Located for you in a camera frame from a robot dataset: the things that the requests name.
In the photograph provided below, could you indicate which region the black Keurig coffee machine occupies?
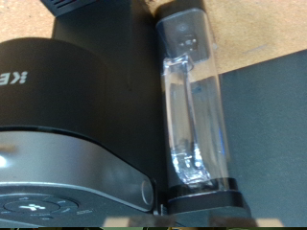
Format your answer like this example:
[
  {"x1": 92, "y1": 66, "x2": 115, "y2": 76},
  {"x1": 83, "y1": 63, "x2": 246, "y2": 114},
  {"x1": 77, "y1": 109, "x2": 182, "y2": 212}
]
[{"x1": 0, "y1": 0, "x2": 253, "y2": 228}]

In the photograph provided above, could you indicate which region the clear water reservoir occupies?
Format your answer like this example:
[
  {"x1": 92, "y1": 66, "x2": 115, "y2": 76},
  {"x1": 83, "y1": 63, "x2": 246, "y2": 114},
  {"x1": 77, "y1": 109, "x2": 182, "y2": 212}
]
[{"x1": 155, "y1": 8, "x2": 239, "y2": 193}]

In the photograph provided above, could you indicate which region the grey backdrop panel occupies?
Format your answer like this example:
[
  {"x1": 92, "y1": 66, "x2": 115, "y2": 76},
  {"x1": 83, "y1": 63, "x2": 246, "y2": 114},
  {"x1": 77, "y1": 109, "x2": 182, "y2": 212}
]
[{"x1": 220, "y1": 49, "x2": 307, "y2": 228}]

